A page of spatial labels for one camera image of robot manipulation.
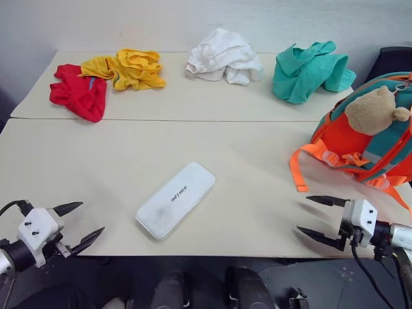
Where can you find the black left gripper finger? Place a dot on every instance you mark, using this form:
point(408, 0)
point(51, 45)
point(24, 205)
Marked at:
point(69, 207)
point(87, 239)

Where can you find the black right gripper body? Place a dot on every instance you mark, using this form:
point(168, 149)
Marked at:
point(346, 235)

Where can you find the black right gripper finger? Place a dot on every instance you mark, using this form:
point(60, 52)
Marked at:
point(322, 237)
point(328, 200)

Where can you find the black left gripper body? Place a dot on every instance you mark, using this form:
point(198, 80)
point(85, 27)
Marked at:
point(61, 225)

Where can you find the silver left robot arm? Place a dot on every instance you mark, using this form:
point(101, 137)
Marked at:
point(13, 254)

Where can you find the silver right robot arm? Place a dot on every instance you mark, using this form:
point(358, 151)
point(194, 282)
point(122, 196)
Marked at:
point(399, 236)

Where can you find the orange teal bear backpack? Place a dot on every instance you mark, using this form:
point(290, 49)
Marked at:
point(380, 141)

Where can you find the white rectangular case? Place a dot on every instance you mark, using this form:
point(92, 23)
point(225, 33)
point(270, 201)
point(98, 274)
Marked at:
point(175, 201)

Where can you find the dark rounded shape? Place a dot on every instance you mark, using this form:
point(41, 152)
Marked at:
point(246, 288)
point(170, 291)

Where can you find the red crumpled garment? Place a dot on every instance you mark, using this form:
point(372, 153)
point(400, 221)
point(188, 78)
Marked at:
point(80, 95)

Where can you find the teal crumpled garment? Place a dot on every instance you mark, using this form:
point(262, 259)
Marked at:
point(305, 74)

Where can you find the yellow crumpled garment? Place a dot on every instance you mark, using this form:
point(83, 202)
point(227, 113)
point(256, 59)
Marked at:
point(135, 69)

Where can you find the black chair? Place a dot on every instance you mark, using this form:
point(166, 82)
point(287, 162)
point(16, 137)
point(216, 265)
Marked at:
point(394, 61)

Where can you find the white crumpled garment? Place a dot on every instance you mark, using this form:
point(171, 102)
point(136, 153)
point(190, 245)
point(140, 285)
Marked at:
point(225, 56)

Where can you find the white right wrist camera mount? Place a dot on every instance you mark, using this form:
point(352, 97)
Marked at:
point(362, 219)

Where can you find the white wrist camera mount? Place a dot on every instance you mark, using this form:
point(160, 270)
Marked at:
point(362, 219)
point(37, 227)

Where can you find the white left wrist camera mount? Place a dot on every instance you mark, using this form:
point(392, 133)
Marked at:
point(37, 227)

